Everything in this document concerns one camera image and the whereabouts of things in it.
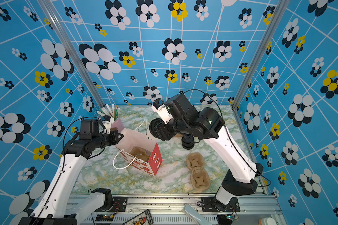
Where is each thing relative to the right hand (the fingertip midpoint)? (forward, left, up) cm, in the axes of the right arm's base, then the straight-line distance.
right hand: (160, 127), depth 59 cm
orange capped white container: (-30, -48, -32) cm, 65 cm away
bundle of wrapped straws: (+29, +36, -22) cm, 52 cm away
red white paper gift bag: (+9, +20, -24) cm, 33 cm away
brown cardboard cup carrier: (+6, +17, -37) cm, 41 cm away
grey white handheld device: (-28, -18, -41) cm, 52 cm away
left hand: (+5, +22, -14) cm, 26 cm away
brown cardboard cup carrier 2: (-10, -20, -37) cm, 43 cm away
